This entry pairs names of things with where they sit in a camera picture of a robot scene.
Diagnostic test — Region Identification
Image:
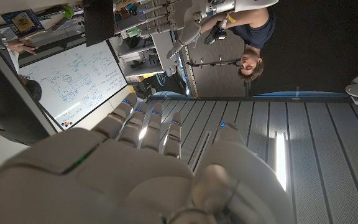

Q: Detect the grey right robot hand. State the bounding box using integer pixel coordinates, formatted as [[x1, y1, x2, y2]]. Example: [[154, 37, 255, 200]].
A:
[[0, 92, 296, 224]]

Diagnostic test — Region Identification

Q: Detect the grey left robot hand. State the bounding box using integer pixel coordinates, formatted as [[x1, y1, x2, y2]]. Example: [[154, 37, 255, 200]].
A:
[[136, 0, 211, 60]]

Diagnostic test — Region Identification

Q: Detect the standing person in dark shirt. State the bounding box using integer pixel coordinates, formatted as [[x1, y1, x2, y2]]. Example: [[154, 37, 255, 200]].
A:
[[197, 7, 277, 83]]

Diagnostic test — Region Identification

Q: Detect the blue and yellow small box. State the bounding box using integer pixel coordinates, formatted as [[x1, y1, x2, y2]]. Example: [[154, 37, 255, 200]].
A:
[[1, 8, 47, 40]]

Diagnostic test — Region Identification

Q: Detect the black computer monitor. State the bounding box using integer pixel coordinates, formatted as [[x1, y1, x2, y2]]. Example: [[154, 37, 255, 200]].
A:
[[0, 51, 58, 146]]

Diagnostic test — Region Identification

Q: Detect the small green object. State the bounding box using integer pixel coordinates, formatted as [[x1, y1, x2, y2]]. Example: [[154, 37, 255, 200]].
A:
[[61, 4, 75, 20]]

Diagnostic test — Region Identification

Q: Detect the ceiling light strip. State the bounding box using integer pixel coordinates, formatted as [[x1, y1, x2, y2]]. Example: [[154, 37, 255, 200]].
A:
[[275, 132, 287, 191]]

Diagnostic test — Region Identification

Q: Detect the white shelf unit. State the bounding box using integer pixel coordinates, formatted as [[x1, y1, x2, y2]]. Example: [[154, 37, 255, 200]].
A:
[[109, 0, 180, 78]]

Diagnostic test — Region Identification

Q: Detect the whiteboard with blue writing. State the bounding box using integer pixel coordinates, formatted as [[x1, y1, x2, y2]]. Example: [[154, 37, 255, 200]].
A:
[[17, 39, 129, 130]]

